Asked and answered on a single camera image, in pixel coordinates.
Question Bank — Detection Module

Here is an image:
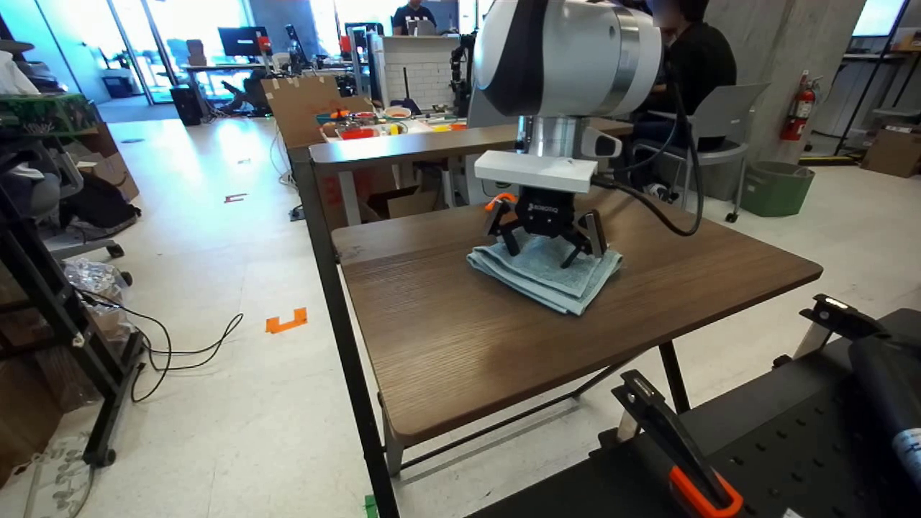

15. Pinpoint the black floor cable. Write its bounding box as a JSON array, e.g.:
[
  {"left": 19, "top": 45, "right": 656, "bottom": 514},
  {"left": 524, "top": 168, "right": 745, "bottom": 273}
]
[{"left": 80, "top": 286, "right": 247, "bottom": 406}]

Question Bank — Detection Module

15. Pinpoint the colourful toy pile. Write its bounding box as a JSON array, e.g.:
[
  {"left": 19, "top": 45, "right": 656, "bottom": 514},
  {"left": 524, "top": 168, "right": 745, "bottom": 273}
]
[{"left": 315, "top": 104, "right": 473, "bottom": 144}]

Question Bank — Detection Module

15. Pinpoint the black computer monitor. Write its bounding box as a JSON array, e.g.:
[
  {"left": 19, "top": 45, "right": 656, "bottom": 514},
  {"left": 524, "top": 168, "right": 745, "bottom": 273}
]
[{"left": 216, "top": 24, "right": 272, "bottom": 59}]

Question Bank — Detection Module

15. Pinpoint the brown wooden table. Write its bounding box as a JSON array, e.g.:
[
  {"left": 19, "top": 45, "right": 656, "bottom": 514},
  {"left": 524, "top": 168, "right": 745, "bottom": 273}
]
[{"left": 291, "top": 141, "right": 695, "bottom": 518}]

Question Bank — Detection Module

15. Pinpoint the grey office chair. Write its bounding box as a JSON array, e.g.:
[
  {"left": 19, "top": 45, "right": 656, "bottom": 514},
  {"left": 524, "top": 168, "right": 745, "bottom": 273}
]
[{"left": 685, "top": 85, "right": 773, "bottom": 224}]

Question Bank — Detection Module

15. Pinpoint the person in black clothes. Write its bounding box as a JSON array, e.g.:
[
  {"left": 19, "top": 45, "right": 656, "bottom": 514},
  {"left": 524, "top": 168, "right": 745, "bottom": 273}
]
[{"left": 660, "top": 0, "right": 742, "bottom": 124}]

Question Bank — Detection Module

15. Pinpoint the light blue towel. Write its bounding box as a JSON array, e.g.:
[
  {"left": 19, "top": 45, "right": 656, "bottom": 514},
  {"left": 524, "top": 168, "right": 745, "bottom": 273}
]
[{"left": 463, "top": 227, "right": 624, "bottom": 321}]

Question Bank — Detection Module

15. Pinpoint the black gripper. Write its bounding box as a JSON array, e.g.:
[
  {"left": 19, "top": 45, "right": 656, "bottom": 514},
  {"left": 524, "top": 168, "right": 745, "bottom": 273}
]
[{"left": 483, "top": 187, "right": 613, "bottom": 270}]

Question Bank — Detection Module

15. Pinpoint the black perforated base board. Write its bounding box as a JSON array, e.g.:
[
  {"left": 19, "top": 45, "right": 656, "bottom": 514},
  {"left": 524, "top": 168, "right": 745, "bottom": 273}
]
[{"left": 470, "top": 306, "right": 921, "bottom": 518}]

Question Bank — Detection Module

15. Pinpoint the large cardboard sheet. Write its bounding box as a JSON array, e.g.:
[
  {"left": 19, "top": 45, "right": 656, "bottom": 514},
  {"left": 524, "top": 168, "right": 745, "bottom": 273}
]
[{"left": 259, "top": 73, "right": 375, "bottom": 154}]

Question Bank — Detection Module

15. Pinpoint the brown cardboard box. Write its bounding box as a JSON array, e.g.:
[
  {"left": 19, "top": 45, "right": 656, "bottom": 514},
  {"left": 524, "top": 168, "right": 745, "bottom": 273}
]
[{"left": 860, "top": 124, "right": 921, "bottom": 181}]

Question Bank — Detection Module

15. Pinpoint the green waste bin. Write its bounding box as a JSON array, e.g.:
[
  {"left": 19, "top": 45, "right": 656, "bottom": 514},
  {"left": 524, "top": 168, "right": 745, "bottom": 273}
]
[{"left": 741, "top": 160, "right": 819, "bottom": 219}]

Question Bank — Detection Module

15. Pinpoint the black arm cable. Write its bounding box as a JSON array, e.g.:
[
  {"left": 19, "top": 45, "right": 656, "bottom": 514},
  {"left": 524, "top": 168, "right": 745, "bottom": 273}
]
[{"left": 590, "top": 85, "right": 708, "bottom": 242}]

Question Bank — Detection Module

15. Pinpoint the long wooden side table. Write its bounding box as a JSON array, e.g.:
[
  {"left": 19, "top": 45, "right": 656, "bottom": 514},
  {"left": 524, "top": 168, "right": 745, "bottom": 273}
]
[{"left": 305, "top": 119, "right": 527, "bottom": 227}]

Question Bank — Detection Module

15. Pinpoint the person in blue shirt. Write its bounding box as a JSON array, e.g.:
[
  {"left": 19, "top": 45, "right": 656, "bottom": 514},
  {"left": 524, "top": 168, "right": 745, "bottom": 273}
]
[{"left": 388, "top": 0, "right": 442, "bottom": 39}]

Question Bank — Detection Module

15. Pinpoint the orange floor tape mark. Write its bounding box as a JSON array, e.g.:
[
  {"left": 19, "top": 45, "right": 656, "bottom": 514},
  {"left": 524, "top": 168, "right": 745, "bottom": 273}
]
[{"left": 262, "top": 306, "right": 312, "bottom": 337}]

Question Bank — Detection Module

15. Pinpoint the red fire extinguisher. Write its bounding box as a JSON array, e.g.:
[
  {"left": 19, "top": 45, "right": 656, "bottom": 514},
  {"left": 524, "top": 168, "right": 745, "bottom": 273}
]
[{"left": 777, "top": 70, "right": 824, "bottom": 147}]

